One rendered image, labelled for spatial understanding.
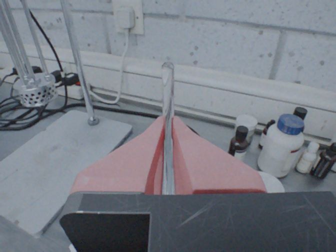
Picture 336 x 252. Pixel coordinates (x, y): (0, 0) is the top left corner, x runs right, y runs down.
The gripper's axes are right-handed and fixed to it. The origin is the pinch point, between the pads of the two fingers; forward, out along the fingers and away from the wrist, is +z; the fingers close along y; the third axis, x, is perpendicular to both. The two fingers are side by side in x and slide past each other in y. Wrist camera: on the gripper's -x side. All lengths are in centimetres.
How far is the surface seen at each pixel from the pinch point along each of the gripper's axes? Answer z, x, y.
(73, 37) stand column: 33.2, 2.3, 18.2
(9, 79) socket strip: 60, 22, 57
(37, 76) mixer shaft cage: 24.3, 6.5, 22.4
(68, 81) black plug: 49, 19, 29
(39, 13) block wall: 64, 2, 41
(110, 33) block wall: 53, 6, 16
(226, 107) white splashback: 35.9, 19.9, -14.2
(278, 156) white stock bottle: 17.5, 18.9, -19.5
